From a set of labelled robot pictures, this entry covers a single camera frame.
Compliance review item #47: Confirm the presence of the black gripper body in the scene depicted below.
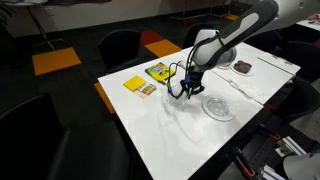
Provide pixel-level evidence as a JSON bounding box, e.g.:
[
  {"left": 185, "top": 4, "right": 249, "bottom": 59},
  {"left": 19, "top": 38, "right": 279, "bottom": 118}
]
[{"left": 181, "top": 70, "right": 205, "bottom": 93}]

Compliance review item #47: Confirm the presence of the clear glass bowl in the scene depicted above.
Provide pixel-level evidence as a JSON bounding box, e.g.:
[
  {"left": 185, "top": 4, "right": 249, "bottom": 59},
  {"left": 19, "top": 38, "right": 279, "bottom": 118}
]
[{"left": 162, "top": 84, "right": 190, "bottom": 113}]

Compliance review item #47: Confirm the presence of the clear glass dish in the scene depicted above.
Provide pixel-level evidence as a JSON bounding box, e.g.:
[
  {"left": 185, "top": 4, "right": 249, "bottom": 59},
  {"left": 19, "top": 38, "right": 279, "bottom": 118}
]
[{"left": 206, "top": 97, "right": 231, "bottom": 118}]

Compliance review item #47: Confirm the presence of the yellow green crayon box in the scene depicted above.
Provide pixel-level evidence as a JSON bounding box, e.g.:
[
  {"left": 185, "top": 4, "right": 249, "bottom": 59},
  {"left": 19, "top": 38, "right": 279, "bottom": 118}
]
[{"left": 144, "top": 62, "right": 177, "bottom": 83}]

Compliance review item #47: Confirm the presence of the white round plate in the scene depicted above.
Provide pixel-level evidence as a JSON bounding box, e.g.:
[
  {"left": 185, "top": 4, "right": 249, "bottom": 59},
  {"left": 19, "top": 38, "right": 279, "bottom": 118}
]
[{"left": 201, "top": 95, "right": 237, "bottom": 123}]

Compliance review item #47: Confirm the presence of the colourful striped card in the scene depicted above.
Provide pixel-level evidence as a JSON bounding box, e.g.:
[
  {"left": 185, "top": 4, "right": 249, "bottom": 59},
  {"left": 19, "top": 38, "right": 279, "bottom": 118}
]
[{"left": 134, "top": 83, "right": 158, "bottom": 100}]

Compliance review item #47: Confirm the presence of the white paper napkin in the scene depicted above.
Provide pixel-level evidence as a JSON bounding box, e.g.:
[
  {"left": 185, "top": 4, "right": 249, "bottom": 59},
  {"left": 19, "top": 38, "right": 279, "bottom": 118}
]
[{"left": 229, "top": 79, "right": 265, "bottom": 100}]

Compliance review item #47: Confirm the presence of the dark bread with brown cross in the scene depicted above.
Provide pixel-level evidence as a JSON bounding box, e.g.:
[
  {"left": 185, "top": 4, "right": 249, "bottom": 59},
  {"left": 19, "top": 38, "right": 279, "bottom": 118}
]
[{"left": 232, "top": 60, "right": 253, "bottom": 75}]

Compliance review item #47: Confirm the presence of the white plate under dark bread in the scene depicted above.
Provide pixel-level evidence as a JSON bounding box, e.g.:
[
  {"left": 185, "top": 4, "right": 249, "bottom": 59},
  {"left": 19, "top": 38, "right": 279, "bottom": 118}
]
[{"left": 230, "top": 59, "right": 256, "bottom": 78}]

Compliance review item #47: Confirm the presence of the yellow sticky note pad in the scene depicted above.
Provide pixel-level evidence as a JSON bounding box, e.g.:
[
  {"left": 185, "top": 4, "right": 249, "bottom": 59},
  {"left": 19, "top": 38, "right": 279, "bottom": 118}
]
[{"left": 122, "top": 75, "right": 148, "bottom": 93}]

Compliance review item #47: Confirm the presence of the orange black clamp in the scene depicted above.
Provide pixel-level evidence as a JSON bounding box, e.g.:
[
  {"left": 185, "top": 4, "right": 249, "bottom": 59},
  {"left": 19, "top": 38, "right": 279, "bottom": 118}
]
[
  {"left": 258, "top": 122, "right": 283, "bottom": 143},
  {"left": 234, "top": 147, "right": 257, "bottom": 180}
]

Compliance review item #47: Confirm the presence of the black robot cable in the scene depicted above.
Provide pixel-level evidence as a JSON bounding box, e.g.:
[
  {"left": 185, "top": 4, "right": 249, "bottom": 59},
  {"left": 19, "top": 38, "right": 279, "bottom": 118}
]
[{"left": 167, "top": 30, "right": 222, "bottom": 100}]

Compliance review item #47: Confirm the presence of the metal mounting bracket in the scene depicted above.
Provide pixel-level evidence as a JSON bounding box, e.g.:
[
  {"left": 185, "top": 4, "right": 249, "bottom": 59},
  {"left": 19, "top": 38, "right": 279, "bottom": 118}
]
[{"left": 274, "top": 135, "right": 308, "bottom": 158}]

